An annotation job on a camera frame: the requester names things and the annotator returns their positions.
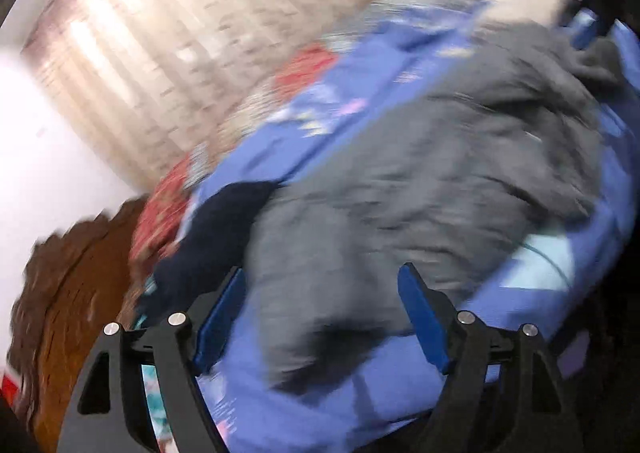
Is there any brown carved wooden headboard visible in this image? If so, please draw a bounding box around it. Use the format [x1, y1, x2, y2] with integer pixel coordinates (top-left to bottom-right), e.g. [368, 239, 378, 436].
[8, 196, 146, 452]

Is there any grey patterned folded blanket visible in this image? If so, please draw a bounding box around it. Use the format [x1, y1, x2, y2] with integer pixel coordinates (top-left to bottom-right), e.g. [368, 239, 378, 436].
[320, 0, 471, 54]

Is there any blue patterned bed sheet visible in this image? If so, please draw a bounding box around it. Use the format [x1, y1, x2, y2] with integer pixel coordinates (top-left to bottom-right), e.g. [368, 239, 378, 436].
[198, 6, 639, 452]

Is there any cream fleece garment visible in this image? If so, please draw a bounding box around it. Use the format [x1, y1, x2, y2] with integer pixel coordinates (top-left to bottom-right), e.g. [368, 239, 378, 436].
[476, 0, 570, 29]

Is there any beige floral curtain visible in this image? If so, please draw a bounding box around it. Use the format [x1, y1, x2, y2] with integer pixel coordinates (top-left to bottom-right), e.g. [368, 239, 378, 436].
[23, 0, 370, 191]

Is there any grey padded jacket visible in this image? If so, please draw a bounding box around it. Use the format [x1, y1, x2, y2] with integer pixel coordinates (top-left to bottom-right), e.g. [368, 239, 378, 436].
[245, 24, 625, 391]

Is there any red patterned quilt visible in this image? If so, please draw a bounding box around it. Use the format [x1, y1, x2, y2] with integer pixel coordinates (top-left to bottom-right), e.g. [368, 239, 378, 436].
[129, 41, 338, 282]

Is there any dark navy garment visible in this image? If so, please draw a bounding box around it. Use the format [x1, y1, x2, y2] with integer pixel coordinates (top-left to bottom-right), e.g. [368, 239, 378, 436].
[134, 181, 280, 327]

